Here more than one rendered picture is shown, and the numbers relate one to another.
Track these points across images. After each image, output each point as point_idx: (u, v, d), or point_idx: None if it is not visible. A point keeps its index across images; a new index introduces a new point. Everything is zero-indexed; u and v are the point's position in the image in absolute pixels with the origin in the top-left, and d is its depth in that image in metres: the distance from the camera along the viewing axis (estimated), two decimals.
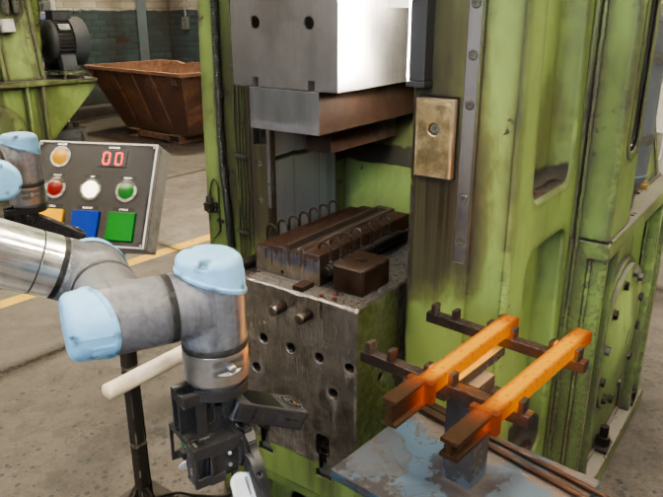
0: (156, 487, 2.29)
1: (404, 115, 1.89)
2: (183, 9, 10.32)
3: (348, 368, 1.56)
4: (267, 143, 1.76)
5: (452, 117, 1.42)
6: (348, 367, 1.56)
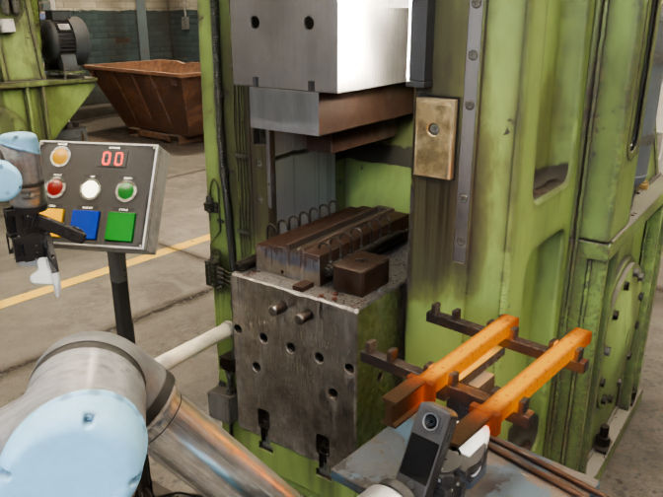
0: (156, 487, 2.29)
1: (404, 115, 1.89)
2: (183, 9, 10.32)
3: (348, 368, 1.56)
4: (267, 143, 1.76)
5: (452, 117, 1.42)
6: (348, 367, 1.56)
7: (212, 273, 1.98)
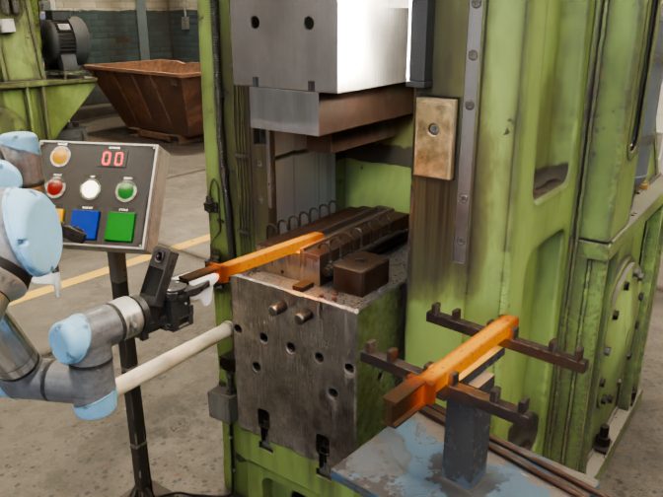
0: (156, 487, 2.29)
1: (404, 115, 1.89)
2: (183, 9, 10.32)
3: (348, 368, 1.56)
4: (267, 143, 1.76)
5: (452, 117, 1.42)
6: (348, 367, 1.56)
7: None
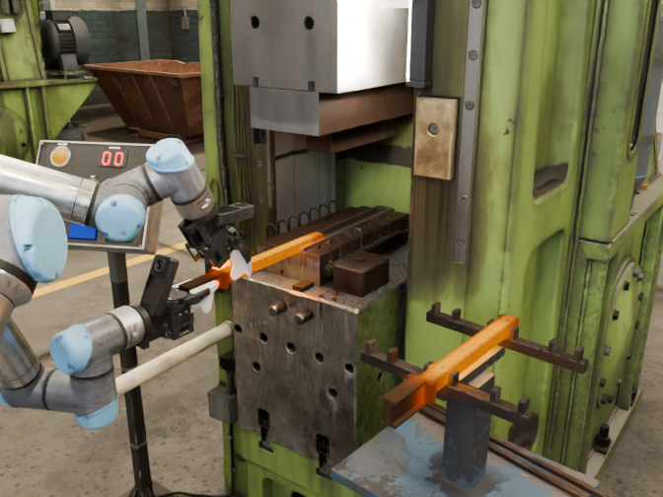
0: (156, 487, 2.29)
1: (404, 115, 1.89)
2: (183, 9, 10.32)
3: (348, 368, 1.56)
4: (267, 143, 1.76)
5: (452, 117, 1.42)
6: (348, 367, 1.56)
7: None
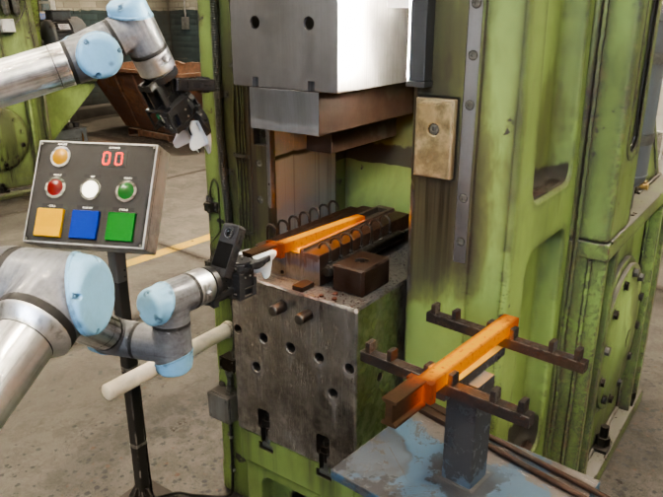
0: (156, 487, 2.29)
1: (404, 115, 1.89)
2: (183, 9, 10.32)
3: (348, 368, 1.56)
4: (267, 143, 1.76)
5: (452, 117, 1.42)
6: (348, 367, 1.56)
7: None
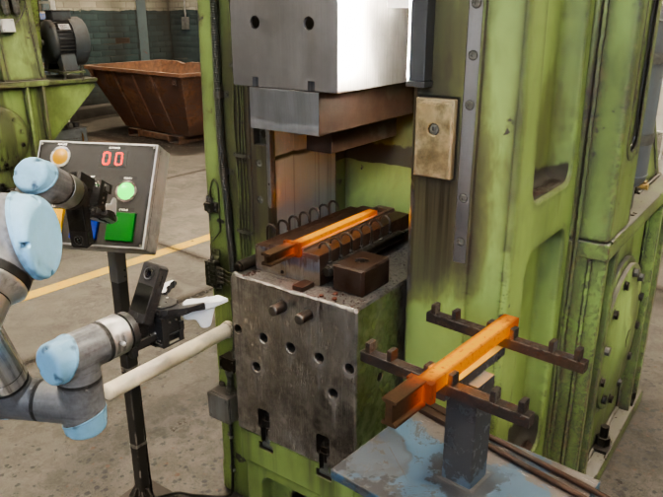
0: (156, 487, 2.29)
1: (404, 115, 1.89)
2: (183, 9, 10.32)
3: (348, 368, 1.56)
4: (267, 143, 1.76)
5: (452, 117, 1.42)
6: (348, 367, 1.56)
7: (212, 273, 1.98)
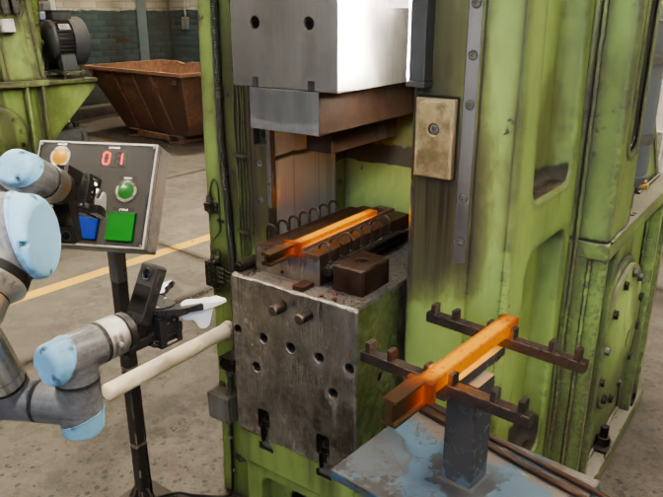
0: (156, 487, 2.29)
1: (404, 115, 1.89)
2: (183, 9, 10.32)
3: (348, 368, 1.56)
4: (267, 143, 1.76)
5: (452, 117, 1.42)
6: (348, 367, 1.56)
7: (212, 273, 1.98)
